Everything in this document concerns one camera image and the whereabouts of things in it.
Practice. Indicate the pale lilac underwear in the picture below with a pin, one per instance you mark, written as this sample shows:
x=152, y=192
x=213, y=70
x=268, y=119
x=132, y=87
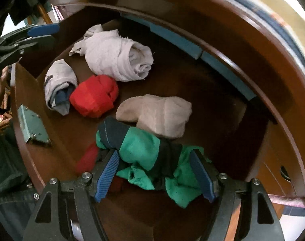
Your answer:
x=109, y=55

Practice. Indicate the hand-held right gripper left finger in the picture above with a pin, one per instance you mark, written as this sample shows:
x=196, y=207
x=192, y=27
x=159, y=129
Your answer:
x=106, y=178

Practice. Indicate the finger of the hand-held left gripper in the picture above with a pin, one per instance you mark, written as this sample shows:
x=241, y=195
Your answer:
x=22, y=46
x=42, y=30

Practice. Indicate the person's dark jacket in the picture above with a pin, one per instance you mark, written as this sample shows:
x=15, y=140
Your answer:
x=7, y=160

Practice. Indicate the red underwear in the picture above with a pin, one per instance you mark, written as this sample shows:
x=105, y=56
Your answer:
x=87, y=159
x=92, y=95

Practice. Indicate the desk side drawer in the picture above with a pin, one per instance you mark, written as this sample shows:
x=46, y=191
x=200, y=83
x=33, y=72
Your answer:
x=267, y=170

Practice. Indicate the grey and blue underwear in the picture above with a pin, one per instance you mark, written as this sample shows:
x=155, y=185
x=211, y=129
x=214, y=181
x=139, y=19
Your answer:
x=58, y=77

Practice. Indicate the beige underwear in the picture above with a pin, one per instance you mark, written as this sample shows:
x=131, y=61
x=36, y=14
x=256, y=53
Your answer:
x=157, y=115

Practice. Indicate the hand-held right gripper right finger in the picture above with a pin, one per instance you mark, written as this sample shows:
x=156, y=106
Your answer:
x=202, y=178

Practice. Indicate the pink wrapped bar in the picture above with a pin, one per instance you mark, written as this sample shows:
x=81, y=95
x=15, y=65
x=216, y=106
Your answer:
x=288, y=200

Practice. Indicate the green metal drawer lock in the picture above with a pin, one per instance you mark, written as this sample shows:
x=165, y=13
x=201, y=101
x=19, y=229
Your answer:
x=32, y=124

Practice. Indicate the green underwear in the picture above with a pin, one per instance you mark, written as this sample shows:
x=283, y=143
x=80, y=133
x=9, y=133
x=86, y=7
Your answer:
x=140, y=148

